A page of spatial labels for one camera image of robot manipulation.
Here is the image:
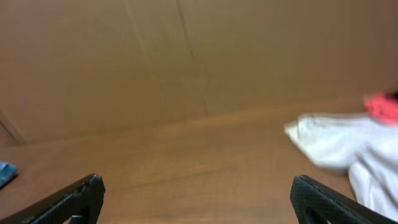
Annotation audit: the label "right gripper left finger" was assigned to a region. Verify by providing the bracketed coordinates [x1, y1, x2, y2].
[1, 174, 106, 224]

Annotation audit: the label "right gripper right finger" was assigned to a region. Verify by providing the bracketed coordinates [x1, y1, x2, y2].
[290, 175, 397, 224]

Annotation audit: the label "light blue denim jeans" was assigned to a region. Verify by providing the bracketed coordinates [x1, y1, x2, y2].
[0, 162, 18, 189]

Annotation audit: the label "beige cloth garment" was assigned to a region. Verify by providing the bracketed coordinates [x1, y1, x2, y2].
[284, 113, 397, 221]

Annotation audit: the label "red garment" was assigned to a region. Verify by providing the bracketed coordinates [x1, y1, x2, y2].
[363, 91, 397, 126]

